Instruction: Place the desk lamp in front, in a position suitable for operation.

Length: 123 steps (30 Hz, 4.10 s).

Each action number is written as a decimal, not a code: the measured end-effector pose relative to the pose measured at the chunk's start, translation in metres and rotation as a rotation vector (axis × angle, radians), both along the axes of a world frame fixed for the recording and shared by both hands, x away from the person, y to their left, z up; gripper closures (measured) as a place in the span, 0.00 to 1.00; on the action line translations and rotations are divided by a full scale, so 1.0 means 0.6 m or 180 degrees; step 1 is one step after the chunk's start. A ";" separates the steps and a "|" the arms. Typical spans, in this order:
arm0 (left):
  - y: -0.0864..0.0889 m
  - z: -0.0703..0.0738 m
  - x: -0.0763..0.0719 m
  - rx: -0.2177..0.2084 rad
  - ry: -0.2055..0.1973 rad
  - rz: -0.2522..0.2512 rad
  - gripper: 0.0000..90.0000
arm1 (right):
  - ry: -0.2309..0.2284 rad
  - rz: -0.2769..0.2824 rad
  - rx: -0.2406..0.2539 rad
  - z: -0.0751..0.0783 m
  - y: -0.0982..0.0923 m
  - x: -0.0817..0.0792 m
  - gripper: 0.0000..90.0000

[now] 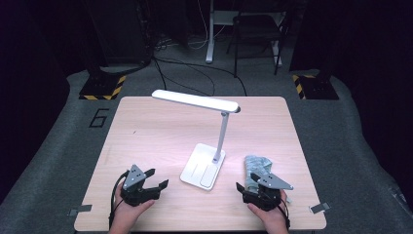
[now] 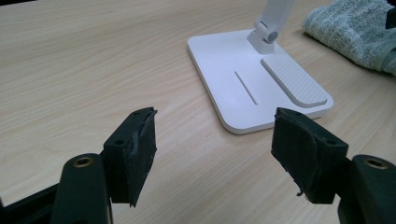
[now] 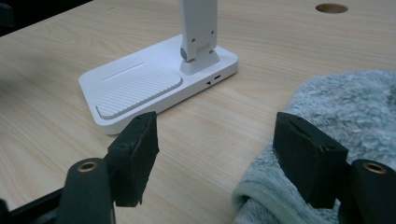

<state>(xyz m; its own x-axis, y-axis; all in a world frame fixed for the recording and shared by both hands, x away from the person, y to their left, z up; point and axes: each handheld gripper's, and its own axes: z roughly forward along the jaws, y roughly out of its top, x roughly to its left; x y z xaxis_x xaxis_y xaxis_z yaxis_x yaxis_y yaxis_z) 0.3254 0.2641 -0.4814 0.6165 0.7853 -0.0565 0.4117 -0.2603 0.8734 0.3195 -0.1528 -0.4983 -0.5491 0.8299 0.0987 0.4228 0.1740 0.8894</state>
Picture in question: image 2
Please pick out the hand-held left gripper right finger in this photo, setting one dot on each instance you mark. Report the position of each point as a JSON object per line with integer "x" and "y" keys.
{"x": 302, "y": 155}

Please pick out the light green fluffy towel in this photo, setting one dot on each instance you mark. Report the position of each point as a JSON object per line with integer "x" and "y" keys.
{"x": 351, "y": 31}

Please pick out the white desk lamp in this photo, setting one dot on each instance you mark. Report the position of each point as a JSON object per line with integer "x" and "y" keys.
{"x": 224, "y": 62}

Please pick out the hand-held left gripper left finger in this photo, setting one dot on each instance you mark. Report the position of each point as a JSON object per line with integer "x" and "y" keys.
{"x": 130, "y": 161}

